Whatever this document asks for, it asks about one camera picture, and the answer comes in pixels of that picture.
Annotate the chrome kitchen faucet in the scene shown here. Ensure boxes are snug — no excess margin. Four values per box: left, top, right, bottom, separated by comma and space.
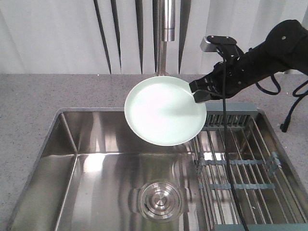
153, 0, 175, 76

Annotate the grey blue dish rack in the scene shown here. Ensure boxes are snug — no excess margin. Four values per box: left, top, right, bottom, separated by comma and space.
193, 103, 308, 231

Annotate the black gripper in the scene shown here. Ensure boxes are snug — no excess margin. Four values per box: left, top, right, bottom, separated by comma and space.
189, 45, 286, 103

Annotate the light green round plate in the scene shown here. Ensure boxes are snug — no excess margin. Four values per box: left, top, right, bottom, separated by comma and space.
124, 76, 207, 146

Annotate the stainless steel sink basin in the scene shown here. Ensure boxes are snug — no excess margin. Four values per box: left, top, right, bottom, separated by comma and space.
7, 108, 205, 231

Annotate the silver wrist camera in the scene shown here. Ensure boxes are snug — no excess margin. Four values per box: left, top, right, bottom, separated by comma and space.
200, 36, 237, 52

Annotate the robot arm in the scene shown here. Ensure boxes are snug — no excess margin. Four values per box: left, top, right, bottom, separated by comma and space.
189, 20, 308, 103

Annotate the chrome sink drain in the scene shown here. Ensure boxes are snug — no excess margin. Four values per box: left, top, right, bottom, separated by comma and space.
128, 179, 189, 223

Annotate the black camera cable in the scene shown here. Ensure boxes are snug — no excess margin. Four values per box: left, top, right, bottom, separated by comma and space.
218, 48, 250, 231

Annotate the white pleated curtain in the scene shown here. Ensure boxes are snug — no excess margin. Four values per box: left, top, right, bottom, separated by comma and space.
0, 0, 308, 74

